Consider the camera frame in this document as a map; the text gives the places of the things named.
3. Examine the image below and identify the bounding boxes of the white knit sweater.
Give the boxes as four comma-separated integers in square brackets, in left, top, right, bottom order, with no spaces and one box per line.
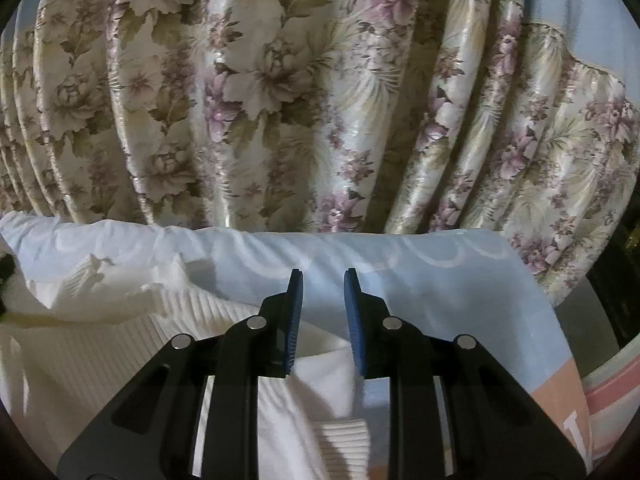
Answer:
[0,252,372,480]

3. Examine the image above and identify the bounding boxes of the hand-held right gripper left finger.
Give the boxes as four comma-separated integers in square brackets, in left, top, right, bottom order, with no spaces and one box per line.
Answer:
[56,269,305,480]

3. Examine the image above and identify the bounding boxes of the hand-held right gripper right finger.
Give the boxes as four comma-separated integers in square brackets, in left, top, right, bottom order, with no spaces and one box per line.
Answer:
[344,267,587,480]

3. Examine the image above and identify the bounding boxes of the floral and blue curtain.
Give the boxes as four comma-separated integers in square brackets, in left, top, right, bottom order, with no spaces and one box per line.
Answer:
[0,0,640,307]

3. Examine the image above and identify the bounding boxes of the orange white printed blanket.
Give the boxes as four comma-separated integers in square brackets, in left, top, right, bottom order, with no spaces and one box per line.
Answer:
[0,210,587,480]

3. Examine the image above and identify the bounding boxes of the pink striped cloth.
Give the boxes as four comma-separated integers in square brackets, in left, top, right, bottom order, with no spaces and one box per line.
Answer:
[581,349,640,463]

